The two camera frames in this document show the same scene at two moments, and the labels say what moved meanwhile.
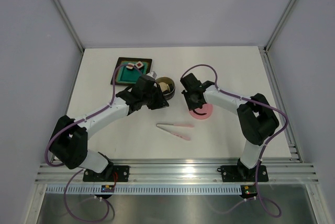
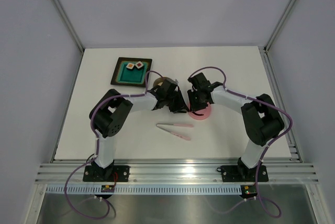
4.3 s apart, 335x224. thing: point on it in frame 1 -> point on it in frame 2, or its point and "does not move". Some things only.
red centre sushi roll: [139, 64] does not move
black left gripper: [160, 102] -> [180, 107]
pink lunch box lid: [202, 113] does not move
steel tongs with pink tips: [183, 125] does not move
